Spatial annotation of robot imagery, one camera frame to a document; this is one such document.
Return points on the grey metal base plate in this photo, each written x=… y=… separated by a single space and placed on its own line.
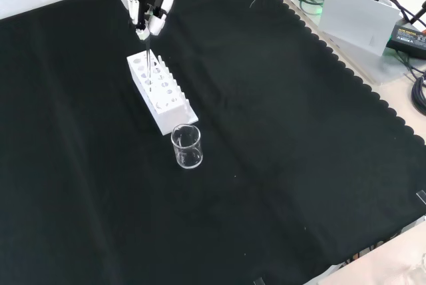
x=382 y=68

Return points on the white test tube rack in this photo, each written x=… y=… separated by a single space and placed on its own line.
x=173 y=115

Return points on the clear glass rod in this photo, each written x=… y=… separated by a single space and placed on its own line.
x=148 y=65

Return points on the grey tape piece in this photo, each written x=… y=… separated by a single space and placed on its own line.
x=259 y=281
x=422 y=197

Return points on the black power adapter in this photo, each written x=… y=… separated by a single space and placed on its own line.
x=407 y=37

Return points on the black bench cloth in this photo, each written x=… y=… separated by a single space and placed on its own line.
x=266 y=148

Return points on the clear glass beaker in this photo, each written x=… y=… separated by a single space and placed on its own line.
x=187 y=152

